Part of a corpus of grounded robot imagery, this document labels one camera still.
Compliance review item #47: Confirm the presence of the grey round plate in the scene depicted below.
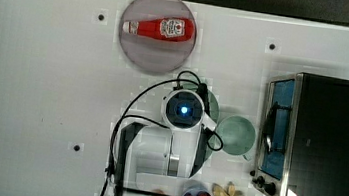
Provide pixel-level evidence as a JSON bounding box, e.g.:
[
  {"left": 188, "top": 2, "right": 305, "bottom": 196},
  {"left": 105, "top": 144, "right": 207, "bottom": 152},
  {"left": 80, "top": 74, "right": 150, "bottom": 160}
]
[{"left": 118, "top": 0, "right": 197, "bottom": 74}]

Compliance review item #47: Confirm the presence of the green cup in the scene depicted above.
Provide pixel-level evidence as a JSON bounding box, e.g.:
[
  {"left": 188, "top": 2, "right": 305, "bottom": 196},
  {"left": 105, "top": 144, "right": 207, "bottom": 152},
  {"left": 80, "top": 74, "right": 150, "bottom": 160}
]
[{"left": 217, "top": 115, "right": 256, "bottom": 160}]

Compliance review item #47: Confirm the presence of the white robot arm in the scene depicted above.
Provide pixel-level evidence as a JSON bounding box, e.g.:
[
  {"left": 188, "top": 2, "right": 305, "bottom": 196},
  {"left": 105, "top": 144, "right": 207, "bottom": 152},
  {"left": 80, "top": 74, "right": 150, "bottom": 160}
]
[{"left": 114, "top": 89, "right": 217, "bottom": 189}]

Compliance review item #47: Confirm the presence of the black cable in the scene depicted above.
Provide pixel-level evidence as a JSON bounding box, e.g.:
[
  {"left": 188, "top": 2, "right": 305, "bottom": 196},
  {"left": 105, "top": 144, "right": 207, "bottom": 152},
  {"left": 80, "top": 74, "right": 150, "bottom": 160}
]
[{"left": 96, "top": 61, "right": 234, "bottom": 196}]

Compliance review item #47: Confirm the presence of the black toaster oven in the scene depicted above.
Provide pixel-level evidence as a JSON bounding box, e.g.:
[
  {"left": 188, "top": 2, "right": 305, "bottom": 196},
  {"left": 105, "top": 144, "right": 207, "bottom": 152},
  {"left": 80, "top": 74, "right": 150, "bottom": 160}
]
[{"left": 251, "top": 72, "right": 349, "bottom": 196}]

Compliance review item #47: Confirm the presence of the red plush ketchup bottle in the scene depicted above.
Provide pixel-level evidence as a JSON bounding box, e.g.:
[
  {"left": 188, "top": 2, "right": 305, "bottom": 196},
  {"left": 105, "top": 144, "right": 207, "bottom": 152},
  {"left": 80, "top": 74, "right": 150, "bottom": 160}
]
[{"left": 122, "top": 17, "right": 195, "bottom": 42}]

